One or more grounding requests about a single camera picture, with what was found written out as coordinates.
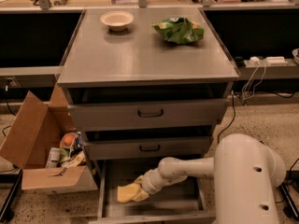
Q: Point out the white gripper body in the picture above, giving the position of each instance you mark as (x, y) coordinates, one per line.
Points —
(149, 183)

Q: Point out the yellow sponge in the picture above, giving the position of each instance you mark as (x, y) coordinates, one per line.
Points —
(128, 193)

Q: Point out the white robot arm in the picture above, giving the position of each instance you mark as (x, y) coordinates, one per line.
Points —
(245, 174)

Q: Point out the bottom grey open drawer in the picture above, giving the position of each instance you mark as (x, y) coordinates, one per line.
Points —
(183, 203)

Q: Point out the middle grey drawer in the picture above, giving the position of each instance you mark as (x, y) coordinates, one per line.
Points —
(143, 148)

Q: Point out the top grey drawer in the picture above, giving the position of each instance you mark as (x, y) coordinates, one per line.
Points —
(147, 115)

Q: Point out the grey drawer cabinet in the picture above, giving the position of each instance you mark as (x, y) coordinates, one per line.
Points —
(137, 65)

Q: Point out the orange lid jar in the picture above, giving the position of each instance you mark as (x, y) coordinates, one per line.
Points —
(68, 140)

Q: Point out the white can in box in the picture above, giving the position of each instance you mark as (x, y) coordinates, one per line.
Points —
(53, 158)

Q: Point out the open cardboard box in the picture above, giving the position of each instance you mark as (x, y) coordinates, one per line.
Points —
(27, 145)

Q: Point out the black metal leg left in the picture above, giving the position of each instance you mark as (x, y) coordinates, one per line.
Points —
(10, 183)

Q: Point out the black metal leg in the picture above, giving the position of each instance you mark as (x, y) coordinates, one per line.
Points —
(290, 209)
(10, 183)

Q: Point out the black metal leg right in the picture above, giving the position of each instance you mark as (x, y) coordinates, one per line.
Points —
(290, 209)

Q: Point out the green chip bag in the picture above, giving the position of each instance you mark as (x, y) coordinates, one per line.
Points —
(179, 30)

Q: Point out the white power strip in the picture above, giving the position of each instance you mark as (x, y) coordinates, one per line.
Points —
(270, 61)

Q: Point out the white paper bowl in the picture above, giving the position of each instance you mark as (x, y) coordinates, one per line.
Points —
(117, 21)

